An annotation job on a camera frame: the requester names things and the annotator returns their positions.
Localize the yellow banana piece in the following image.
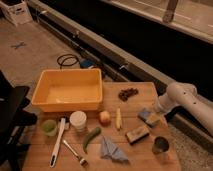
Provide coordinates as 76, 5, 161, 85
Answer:
116, 108, 122, 130

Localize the blue cloth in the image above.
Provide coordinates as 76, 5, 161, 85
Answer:
100, 136, 129, 163

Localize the white cardboard box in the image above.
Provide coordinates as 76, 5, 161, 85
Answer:
0, 0, 32, 26

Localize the yellow plastic tray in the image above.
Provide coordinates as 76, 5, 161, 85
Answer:
32, 69, 103, 112

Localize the metal cup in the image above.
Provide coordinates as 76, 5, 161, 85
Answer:
152, 136, 170, 163

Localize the black whiteboard eraser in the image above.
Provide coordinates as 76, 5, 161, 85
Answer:
125, 126, 149, 145

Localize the black chair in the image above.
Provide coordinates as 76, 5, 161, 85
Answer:
0, 70, 37, 171

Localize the bunch of dark grapes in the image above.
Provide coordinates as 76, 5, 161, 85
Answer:
118, 88, 139, 101

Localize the white handled knife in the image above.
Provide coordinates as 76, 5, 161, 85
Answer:
50, 117, 66, 168

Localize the red apple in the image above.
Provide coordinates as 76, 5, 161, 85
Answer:
99, 111, 111, 126

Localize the blue sponge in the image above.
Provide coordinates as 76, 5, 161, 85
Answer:
138, 109, 158, 127

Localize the green plastic cup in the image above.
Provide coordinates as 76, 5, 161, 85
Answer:
42, 119, 58, 137

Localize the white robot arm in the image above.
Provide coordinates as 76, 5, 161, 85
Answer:
150, 82, 213, 136

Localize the black coiled cable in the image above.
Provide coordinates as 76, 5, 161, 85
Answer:
56, 53, 81, 70

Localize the white paper cup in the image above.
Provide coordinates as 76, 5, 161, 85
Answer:
70, 111, 87, 132

